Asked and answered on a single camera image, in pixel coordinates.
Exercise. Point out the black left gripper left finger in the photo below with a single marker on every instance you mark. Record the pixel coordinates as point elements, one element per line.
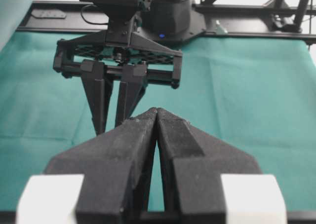
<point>117,169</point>

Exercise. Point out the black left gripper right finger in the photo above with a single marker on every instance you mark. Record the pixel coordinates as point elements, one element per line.
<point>191,163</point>

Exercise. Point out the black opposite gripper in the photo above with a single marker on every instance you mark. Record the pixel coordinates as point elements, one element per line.
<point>123,44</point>

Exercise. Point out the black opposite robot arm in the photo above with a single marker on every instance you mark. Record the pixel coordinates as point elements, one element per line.
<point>155,167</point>

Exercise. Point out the black metal frame rail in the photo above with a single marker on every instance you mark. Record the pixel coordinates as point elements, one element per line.
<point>221,21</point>

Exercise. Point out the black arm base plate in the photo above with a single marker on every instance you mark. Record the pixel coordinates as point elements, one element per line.
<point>195,21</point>

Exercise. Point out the black camera tripod stand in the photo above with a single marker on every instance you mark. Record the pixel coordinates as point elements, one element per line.
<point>287,19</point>

